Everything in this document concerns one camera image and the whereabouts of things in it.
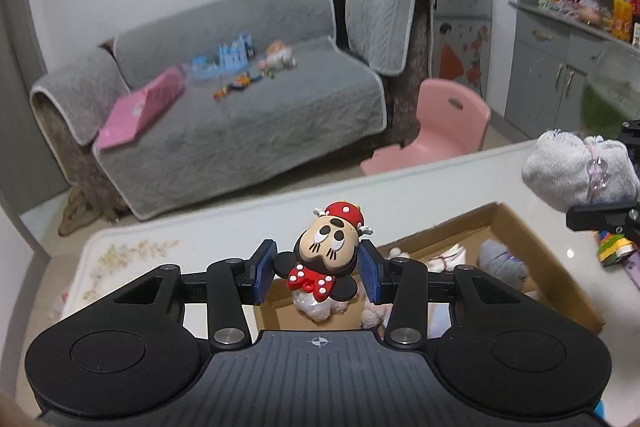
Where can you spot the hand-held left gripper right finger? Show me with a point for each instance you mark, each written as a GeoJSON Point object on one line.
{"type": "Point", "coordinates": [370, 274]}

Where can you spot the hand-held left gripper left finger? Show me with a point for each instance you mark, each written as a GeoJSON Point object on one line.
{"type": "Point", "coordinates": [264, 274]}

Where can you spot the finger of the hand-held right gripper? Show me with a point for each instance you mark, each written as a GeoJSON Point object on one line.
{"type": "Point", "coordinates": [632, 131]}
{"type": "Point", "coordinates": [600, 217]}

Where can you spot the cartoon mouse toy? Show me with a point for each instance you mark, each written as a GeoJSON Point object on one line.
{"type": "Point", "coordinates": [325, 247]}

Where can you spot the light grey sock bundle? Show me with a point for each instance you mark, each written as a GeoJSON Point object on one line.
{"type": "Point", "coordinates": [560, 172]}

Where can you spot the small white sock bundle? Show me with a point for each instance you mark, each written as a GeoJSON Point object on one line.
{"type": "Point", "coordinates": [447, 257]}

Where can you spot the brown cardboard box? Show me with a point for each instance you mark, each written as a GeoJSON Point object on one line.
{"type": "Point", "coordinates": [550, 287]}

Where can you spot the bluish grey sock bundle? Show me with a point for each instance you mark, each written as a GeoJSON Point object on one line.
{"type": "Point", "coordinates": [502, 262]}

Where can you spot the white desktop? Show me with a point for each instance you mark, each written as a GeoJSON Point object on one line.
{"type": "Point", "coordinates": [200, 227]}

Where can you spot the large glass jar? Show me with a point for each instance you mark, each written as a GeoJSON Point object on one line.
{"type": "Point", "coordinates": [605, 107]}

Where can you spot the colourful block cube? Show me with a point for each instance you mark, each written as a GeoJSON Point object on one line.
{"type": "Point", "coordinates": [615, 252]}

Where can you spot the grey cabinet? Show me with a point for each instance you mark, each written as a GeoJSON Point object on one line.
{"type": "Point", "coordinates": [540, 72]}

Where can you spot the orange drink bottle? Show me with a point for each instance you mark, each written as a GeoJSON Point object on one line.
{"type": "Point", "coordinates": [622, 7]}

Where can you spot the colourful small trinkets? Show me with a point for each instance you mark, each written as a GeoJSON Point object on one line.
{"type": "Point", "coordinates": [555, 4]}

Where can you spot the grey covered sofa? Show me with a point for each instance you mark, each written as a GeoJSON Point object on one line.
{"type": "Point", "coordinates": [275, 117]}

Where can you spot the pink plastic chair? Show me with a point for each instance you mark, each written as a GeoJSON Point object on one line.
{"type": "Point", "coordinates": [450, 122]}

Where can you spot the brown cloth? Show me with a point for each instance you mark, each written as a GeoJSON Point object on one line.
{"type": "Point", "coordinates": [85, 212]}

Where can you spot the small colourful toy pieces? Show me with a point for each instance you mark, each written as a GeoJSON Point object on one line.
{"type": "Point", "coordinates": [240, 84]}

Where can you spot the pink toy laptop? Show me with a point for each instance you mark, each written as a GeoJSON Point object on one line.
{"type": "Point", "coordinates": [135, 117]}

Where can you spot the light blue plastic toy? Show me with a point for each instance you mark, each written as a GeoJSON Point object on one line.
{"type": "Point", "coordinates": [202, 66]}

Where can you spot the white plush toy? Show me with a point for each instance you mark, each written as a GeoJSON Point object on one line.
{"type": "Point", "coordinates": [277, 56]}

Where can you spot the blue toy castle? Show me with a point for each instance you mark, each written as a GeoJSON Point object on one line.
{"type": "Point", "coordinates": [235, 54]}

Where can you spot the grey door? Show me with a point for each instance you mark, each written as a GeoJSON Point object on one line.
{"type": "Point", "coordinates": [20, 82]}

